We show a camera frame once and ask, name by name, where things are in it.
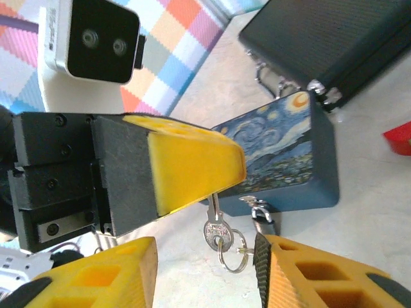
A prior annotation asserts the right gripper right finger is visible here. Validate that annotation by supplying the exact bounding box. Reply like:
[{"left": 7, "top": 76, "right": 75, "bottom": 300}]
[{"left": 252, "top": 232, "right": 411, "bottom": 308}]

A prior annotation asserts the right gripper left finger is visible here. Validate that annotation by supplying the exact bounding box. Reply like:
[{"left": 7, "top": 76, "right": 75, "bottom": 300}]
[{"left": 0, "top": 236, "right": 159, "bottom": 308}]

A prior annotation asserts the black padlock silver shackle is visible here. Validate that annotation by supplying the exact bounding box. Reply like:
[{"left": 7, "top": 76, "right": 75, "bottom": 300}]
[{"left": 239, "top": 194, "right": 283, "bottom": 240}]

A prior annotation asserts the silver key ring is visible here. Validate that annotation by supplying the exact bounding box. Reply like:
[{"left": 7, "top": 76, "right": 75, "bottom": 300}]
[{"left": 215, "top": 228, "right": 250, "bottom": 274}]

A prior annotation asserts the starry night tin box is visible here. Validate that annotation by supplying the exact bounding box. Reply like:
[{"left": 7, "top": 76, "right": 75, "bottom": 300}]
[{"left": 210, "top": 90, "right": 340, "bottom": 218}]

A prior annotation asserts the red block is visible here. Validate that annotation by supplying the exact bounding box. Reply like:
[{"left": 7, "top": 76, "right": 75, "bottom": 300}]
[{"left": 382, "top": 121, "right": 411, "bottom": 157}]

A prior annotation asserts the black hard case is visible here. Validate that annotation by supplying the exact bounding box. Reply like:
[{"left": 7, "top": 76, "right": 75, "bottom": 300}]
[{"left": 238, "top": 0, "right": 411, "bottom": 114}]

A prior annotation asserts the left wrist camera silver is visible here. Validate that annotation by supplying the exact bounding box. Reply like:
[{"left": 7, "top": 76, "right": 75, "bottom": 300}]
[{"left": 37, "top": 0, "right": 147, "bottom": 113}]

